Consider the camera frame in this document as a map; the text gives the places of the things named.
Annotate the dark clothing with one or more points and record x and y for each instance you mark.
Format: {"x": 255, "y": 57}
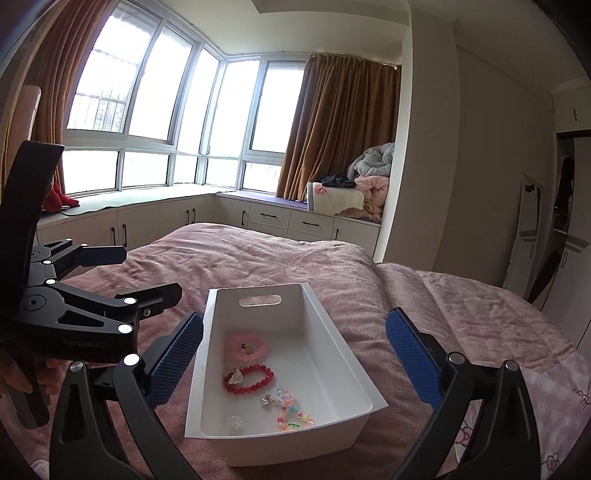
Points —
{"x": 337, "y": 181}

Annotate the white window seat cabinets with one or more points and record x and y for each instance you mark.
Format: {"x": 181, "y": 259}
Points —
{"x": 277, "y": 219}

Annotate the leaning mirror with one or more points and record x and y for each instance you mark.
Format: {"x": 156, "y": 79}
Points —
{"x": 526, "y": 230}

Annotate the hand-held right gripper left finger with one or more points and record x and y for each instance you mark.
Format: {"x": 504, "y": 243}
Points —
{"x": 178, "y": 364}

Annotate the dark hanging clothes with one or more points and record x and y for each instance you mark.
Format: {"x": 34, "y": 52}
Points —
{"x": 564, "y": 194}

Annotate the white wardrobe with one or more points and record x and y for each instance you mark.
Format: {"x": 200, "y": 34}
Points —
{"x": 577, "y": 277}

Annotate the white plastic storage bin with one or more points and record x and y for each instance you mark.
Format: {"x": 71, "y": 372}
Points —
{"x": 323, "y": 350}

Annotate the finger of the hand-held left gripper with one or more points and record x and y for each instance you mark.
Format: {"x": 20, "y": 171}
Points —
{"x": 106, "y": 255}
{"x": 157, "y": 295}

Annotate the red cloth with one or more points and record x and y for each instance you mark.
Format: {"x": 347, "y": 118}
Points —
{"x": 57, "y": 198}

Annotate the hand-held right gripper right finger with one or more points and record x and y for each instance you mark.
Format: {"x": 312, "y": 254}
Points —
{"x": 411, "y": 360}

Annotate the clear snowflake charm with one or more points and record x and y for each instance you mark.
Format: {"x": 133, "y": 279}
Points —
{"x": 234, "y": 422}

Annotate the folded pink blanket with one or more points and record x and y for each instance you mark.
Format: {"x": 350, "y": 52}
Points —
{"x": 376, "y": 194}

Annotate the brown curtain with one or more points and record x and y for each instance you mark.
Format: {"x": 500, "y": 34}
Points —
{"x": 60, "y": 69}
{"x": 341, "y": 129}

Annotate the bay window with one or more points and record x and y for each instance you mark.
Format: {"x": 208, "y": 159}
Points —
{"x": 147, "y": 92}

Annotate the person's left hand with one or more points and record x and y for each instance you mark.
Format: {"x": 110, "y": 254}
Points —
{"x": 51, "y": 374}

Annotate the pale pink blanket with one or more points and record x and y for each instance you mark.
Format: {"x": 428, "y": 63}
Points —
{"x": 554, "y": 406}

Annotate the grey comforter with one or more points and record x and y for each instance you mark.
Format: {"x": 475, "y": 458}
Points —
{"x": 374, "y": 159}

